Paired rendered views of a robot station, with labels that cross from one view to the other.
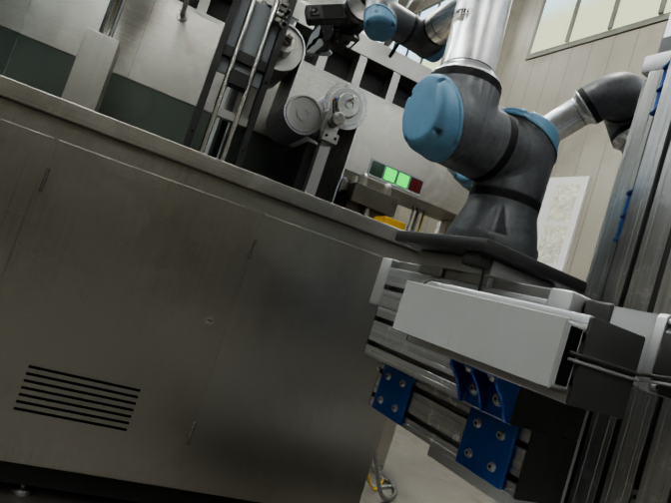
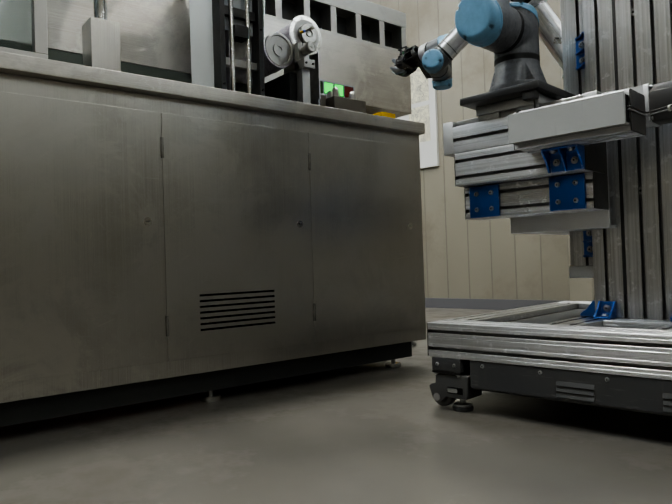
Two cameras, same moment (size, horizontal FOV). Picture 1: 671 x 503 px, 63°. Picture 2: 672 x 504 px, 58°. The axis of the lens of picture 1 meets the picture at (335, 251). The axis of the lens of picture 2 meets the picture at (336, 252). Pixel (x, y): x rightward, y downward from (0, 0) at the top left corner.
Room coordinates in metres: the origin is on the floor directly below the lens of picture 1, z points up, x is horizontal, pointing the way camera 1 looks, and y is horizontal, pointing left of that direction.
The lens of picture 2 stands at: (-0.49, 0.74, 0.39)
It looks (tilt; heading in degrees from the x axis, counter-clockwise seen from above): 1 degrees up; 342
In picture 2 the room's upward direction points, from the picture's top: 2 degrees counter-clockwise
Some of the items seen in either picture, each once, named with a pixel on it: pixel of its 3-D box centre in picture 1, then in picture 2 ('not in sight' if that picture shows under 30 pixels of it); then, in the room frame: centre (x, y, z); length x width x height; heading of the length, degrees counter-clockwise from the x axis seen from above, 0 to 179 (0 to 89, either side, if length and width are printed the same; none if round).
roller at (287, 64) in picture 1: (271, 59); not in sight; (1.74, 0.39, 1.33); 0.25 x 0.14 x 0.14; 21
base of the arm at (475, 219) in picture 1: (496, 226); (517, 78); (0.89, -0.24, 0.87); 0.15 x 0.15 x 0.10
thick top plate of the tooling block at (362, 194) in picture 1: (351, 202); (319, 116); (1.92, 0.00, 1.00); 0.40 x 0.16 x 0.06; 21
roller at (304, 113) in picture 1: (293, 120); (261, 59); (1.78, 0.27, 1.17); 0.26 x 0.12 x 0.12; 21
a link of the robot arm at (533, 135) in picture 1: (513, 158); (514, 34); (0.89, -0.23, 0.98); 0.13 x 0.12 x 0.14; 116
